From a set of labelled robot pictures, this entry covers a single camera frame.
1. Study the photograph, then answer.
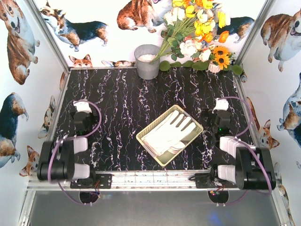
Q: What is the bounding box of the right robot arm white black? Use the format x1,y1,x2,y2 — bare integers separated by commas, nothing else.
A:
208,97,276,194

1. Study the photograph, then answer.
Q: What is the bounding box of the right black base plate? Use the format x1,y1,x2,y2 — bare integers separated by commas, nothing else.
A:
188,173,237,189

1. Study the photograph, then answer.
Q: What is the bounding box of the pale green plastic storage basket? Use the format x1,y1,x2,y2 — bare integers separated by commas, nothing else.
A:
136,105,203,167

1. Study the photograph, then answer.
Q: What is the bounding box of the white grey glove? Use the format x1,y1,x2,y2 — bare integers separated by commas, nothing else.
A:
142,110,196,156

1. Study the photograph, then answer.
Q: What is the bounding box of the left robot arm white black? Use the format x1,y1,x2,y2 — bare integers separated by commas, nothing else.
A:
37,99,102,182

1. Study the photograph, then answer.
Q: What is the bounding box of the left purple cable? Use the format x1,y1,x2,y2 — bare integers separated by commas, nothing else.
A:
47,101,103,206

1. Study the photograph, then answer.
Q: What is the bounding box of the small sunflower pot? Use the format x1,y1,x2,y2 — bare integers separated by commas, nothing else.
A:
207,46,236,73

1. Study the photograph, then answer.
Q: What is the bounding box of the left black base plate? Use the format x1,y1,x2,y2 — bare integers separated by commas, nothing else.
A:
70,173,112,189

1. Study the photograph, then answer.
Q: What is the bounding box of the grey metal bucket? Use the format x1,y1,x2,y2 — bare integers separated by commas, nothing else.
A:
134,44,160,80

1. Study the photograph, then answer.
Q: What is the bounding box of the artificial flower bouquet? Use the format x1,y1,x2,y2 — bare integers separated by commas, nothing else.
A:
153,0,231,61

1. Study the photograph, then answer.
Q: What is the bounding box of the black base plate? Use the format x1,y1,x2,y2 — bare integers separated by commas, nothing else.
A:
70,173,112,189
188,173,237,189

